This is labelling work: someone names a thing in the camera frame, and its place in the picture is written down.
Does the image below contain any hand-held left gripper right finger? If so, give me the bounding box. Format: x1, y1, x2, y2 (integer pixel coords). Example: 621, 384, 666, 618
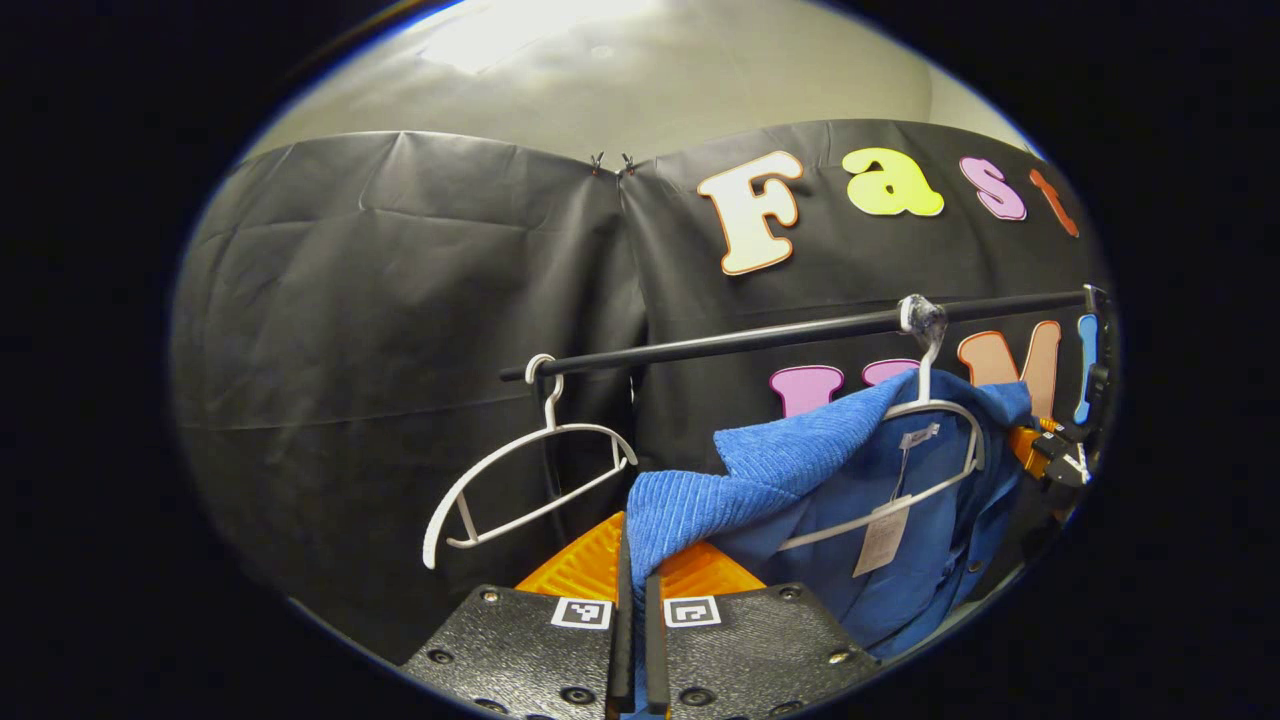
645, 540, 883, 720

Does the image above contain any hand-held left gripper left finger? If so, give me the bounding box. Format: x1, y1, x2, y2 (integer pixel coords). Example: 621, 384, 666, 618
400, 510, 637, 720

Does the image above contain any blue corduroy jacket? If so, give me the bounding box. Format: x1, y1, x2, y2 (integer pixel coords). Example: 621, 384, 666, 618
625, 368, 1036, 663

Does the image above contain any white plastic clothes hanger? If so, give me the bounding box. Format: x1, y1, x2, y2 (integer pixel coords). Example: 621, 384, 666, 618
422, 353, 639, 571
780, 295, 986, 553

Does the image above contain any black metal clothes rack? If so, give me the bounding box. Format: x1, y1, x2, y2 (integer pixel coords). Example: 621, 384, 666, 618
500, 285, 1113, 421

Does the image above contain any black backdrop cloth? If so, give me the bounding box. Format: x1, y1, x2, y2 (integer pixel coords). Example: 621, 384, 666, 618
170, 120, 1116, 663

